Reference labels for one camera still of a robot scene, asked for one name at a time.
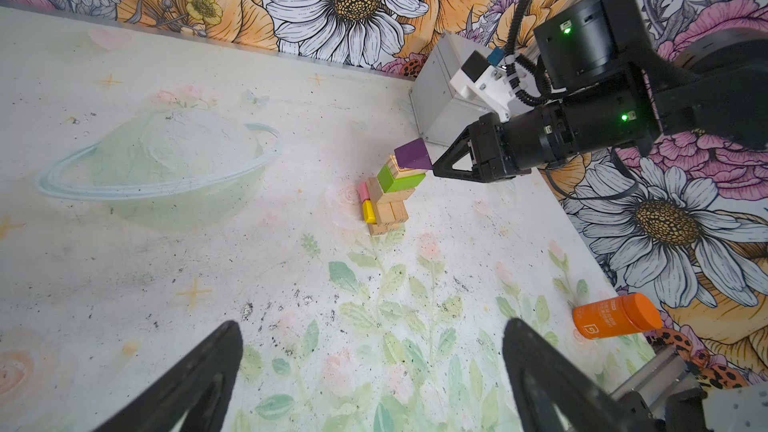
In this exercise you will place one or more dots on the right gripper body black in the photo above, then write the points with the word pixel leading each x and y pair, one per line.
pixel 586 51

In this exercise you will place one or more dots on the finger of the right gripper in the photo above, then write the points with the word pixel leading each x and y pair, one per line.
pixel 470 143

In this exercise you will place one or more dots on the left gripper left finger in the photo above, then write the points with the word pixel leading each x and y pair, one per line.
pixel 194 394

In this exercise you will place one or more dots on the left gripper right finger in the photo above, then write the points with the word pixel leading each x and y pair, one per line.
pixel 546 386

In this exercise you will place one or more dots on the purple wood block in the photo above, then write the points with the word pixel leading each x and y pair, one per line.
pixel 413 155

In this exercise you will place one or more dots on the cartoon printed wood block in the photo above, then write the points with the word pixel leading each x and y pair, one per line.
pixel 399 173

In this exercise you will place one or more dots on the green wood block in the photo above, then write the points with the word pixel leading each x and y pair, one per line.
pixel 390 184

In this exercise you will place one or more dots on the wide plain wood block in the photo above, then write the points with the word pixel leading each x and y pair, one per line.
pixel 377 195

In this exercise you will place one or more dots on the plain wood block numbered 11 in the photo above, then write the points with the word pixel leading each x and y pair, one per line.
pixel 384 213

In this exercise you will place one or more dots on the pink wood block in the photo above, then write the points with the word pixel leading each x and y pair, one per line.
pixel 363 192

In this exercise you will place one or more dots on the yellow wood block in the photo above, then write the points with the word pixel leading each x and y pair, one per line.
pixel 368 212

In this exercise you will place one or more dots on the plain wood block numbered 31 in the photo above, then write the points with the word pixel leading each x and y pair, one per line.
pixel 399 211

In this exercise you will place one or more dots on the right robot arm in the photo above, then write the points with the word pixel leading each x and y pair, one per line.
pixel 718 86

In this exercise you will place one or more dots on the silver metal case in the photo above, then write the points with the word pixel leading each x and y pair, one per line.
pixel 460 82

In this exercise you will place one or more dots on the orange bottle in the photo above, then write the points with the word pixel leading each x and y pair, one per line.
pixel 618 316

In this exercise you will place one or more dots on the aluminium mounting rail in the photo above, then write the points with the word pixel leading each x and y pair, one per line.
pixel 667 392

